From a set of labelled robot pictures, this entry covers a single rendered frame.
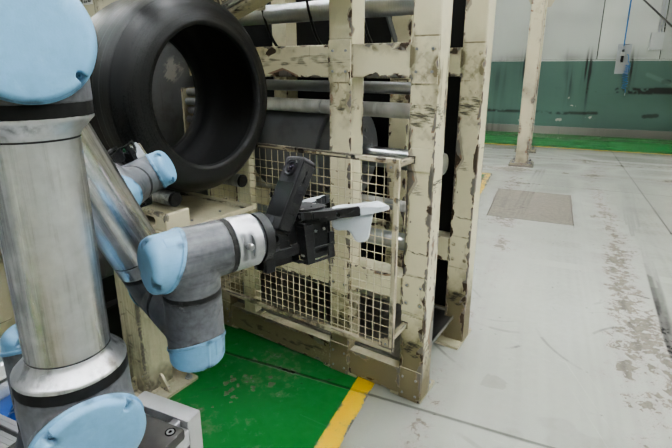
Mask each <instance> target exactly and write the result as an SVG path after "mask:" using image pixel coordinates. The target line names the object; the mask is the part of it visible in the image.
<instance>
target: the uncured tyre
mask: <svg viewBox="0 0 672 448"><path fill-rule="evenodd" d="M91 20H92V23H93V25H94V28H95V32H96V37H97V57H96V63H95V66H94V69H93V72H92V74H91V76H90V82H91V89H92V96H93V105H94V113H95V116H94V117H93V118H92V119H91V120H90V122H89V123H90V124H91V126H92V128H93V129H94V131H95V133H96V134H97V136H98V138H99V139H100V141H101V142H102V144H103V146H104V147H105V149H107V151H108V150H109V149H111V148H114V147H115V146H117V148H119V147H123V146H126V145H127V144H128V143H129V142H130V141H131V140H133V142H136V143H140V144H141V146H142V147H143V149H144V150H145V152H146V153H147V154H150V153H152V152H155V151H162V152H164V153H165V154H166V155H167V156H168V157H169V158H170V160H171V161H172V163H173V165H174V167H175V170H176V174H177V179H176V181H175V182H174V183H173V184H171V185H169V186H167V187H166V188H165V189H166V190H170V191H175V192H182V193H189V192H198V191H203V190H207V189H211V188H214V187H216V186H219V185H221V184H223V183H224V182H226V181H227V180H229V179H230V178H232V177H233V176H234V175H235V174H236V173H237V172H238V171H239V170H240V169H241V168H242V167H243V166H244V164H245V163H246V162H247V160H248V159H249V157H250V156H251V154H252V152H253V151H254V149H255V147H256V145H257V143H258V141H259V139H260V136H261V133H262V130H263V127H264V123H265V118H266V111H267V85H266V78H265V73H264V69H263V65H262V62H261V59H260V57H259V54H258V52H257V50H256V48H255V46H254V44H253V42H252V40H251V38H250V36H249V34H248V33H247V31H246V30H245V28H244V27H243V26H242V24H241V23H240V22H239V21H238V20H237V18H236V17H235V16H234V15H233V14H232V13H231V12H229V11H228V10H227V9H226V8H224V7H223V6H222V5H220V4H219V3H217V2H215V1H213V0H117V1H115V2H112V3H110V4H109V5H107V6H105V7H104V8H102V9H101V10H100V11H98V12H97V13H96V14H95V15H94V16H92V17H91ZM168 42H170V43H172V44H173V45H174V46H175V47H176V48H177V49H178V51H179V52H180V53H181V55H182V56H183V57H184V59H185V61H186V63H187V64H188V67H189V69H190V71H191V74H192V77H193V81H194V87H195V108H194V113H193V117H192V120H191V123H190V125H189V127H188V129H187V131H186V132H185V134H184V135H183V137H182V138H181V139H180V140H179V141H178V142H177V143H176V144H175V145H174V146H172V147H170V146H169V144H168V143H167V141H166V140H165V138H164V137H163V135H162V133H161V131H160V129H159V126H158V124H157V121H156V118H155V114H154V110H153V103H152V81H153V75H154V70H155V66H156V63H157V61H158V58H159V56H160V54H161V52H162V50H163V49H164V47H165V46H166V44H167V43H168Z"/></svg>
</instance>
